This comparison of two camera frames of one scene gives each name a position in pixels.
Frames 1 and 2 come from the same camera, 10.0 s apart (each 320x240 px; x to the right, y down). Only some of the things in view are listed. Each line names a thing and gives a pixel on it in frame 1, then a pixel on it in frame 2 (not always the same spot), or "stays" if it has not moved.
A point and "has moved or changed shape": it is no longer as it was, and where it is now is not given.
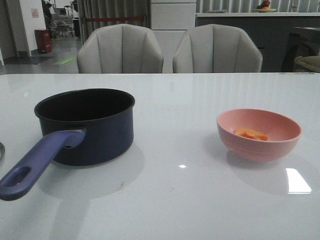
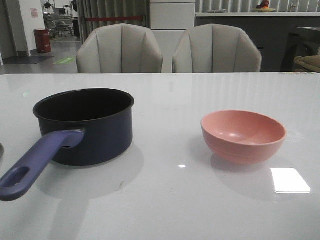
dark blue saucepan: [80, 127] stays
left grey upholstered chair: [120, 49] stays
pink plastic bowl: [257, 135] has moved or changed shape
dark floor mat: [26, 60] stays
